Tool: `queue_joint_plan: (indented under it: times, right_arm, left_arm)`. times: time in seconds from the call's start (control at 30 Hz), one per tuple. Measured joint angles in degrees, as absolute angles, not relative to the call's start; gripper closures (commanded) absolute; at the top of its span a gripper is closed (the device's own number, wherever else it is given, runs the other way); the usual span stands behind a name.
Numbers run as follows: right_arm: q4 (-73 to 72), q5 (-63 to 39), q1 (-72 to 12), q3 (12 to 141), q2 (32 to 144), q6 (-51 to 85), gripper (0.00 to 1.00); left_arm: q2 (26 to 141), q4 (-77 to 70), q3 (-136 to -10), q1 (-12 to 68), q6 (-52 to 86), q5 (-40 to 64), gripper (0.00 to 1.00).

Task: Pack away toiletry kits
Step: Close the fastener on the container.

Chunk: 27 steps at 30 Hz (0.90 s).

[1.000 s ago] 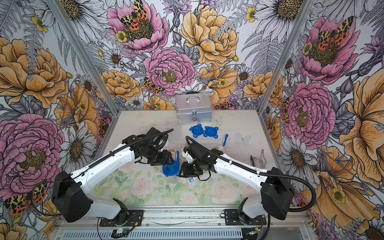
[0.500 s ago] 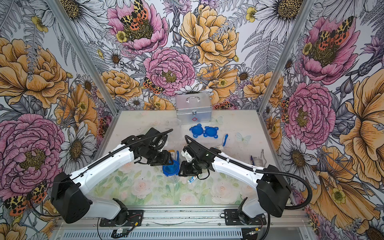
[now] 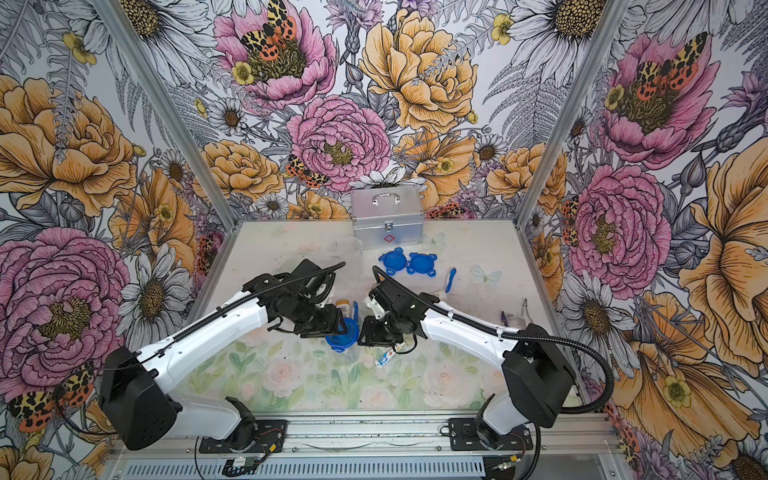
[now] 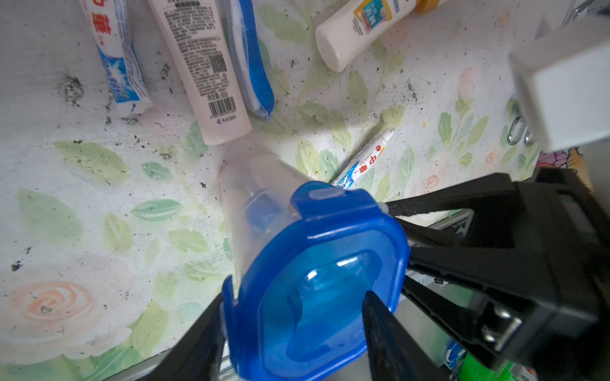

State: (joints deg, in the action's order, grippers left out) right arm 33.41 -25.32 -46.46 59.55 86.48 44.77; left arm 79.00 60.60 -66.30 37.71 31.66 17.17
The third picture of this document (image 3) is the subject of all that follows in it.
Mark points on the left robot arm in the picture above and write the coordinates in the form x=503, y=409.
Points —
x=136, y=393

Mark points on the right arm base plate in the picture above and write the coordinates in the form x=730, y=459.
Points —
x=469, y=434

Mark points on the blue lid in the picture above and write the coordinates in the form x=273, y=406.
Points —
x=393, y=261
x=422, y=264
x=347, y=333

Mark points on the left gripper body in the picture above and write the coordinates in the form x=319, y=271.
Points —
x=312, y=321

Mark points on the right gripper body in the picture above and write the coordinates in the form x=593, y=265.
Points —
x=385, y=332

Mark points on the blue toothbrush near lid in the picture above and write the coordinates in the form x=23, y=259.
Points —
x=450, y=280

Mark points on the white bottle barcode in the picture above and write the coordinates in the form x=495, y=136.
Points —
x=346, y=308

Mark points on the clear packet right edge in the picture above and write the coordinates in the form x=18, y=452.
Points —
x=517, y=320

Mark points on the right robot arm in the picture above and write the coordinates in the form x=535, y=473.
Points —
x=538, y=377

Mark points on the silver metal first-aid case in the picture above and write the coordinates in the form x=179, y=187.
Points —
x=387, y=217

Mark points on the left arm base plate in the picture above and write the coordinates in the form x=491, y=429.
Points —
x=257, y=437

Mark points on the toothpaste tube front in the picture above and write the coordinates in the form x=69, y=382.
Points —
x=385, y=358

